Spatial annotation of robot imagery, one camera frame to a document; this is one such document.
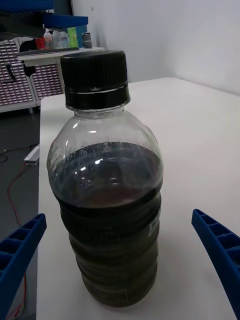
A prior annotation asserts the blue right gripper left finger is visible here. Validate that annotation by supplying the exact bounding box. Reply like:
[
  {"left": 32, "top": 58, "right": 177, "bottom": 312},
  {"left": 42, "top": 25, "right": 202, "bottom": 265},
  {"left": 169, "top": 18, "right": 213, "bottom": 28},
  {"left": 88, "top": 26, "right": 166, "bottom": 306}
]
[{"left": 0, "top": 212, "right": 48, "bottom": 320}]

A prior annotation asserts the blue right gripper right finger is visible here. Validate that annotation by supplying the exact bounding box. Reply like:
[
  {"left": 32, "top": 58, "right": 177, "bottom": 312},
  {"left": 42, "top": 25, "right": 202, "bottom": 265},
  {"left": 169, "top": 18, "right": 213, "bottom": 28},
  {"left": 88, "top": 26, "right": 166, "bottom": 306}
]
[{"left": 191, "top": 208, "right": 240, "bottom": 320}]

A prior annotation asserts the dark-liquid bottle with black cap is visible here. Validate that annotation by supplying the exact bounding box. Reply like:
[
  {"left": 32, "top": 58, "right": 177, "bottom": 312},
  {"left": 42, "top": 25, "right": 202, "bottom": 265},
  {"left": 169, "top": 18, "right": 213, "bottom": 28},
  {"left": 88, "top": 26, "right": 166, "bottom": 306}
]
[{"left": 46, "top": 49, "right": 165, "bottom": 307}]

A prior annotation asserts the white power strip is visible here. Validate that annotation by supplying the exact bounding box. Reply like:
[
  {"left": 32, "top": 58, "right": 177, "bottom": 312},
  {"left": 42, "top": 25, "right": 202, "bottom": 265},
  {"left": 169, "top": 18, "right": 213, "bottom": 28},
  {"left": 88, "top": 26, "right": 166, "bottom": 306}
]
[{"left": 23, "top": 143, "right": 41, "bottom": 165}]

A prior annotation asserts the large small-parts drawer cabinet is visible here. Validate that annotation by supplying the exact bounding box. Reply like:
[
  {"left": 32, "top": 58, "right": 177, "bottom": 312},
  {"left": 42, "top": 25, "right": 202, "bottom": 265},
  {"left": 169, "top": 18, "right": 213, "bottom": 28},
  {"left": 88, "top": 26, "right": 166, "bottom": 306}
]
[{"left": 0, "top": 37, "right": 35, "bottom": 113}]

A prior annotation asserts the small small-parts drawer cabinet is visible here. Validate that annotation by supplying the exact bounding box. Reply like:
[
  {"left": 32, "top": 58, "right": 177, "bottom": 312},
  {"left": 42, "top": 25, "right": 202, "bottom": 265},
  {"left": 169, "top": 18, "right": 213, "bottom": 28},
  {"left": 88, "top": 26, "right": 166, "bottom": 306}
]
[{"left": 29, "top": 65, "right": 66, "bottom": 107}]

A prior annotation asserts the white shelf board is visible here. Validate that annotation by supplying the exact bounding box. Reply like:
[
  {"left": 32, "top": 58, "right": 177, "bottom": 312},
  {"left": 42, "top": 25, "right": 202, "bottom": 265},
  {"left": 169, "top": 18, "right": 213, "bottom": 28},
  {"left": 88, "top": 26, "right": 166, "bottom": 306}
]
[{"left": 16, "top": 46, "right": 105, "bottom": 68}]

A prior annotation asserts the clear bottle with white cap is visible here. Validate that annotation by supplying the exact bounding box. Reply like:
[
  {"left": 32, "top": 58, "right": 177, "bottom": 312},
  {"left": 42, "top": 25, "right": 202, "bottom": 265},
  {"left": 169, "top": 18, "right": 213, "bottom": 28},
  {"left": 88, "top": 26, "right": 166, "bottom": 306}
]
[{"left": 52, "top": 30, "right": 62, "bottom": 50}]

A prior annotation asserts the green box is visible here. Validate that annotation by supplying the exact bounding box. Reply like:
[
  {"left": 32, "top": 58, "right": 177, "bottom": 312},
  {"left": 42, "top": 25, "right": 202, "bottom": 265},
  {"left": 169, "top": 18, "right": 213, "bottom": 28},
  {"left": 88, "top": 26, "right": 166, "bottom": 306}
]
[{"left": 67, "top": 27, "right": 79, "bottom": 49}]

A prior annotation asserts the grey can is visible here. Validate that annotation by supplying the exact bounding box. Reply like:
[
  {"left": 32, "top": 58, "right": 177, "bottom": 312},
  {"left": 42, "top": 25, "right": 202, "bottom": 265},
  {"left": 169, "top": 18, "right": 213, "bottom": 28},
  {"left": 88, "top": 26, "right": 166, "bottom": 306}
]
[{"left": 82, "top": 32, "right": 93, "bottom": 49}]

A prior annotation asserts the blue shelf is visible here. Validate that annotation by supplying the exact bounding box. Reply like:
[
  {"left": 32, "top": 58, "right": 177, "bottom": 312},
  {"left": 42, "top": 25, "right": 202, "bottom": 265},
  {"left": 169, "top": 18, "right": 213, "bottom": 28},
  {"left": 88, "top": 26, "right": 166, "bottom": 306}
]
[{"left": 0, "top": 0, "right": 89, "bottom": 29}]

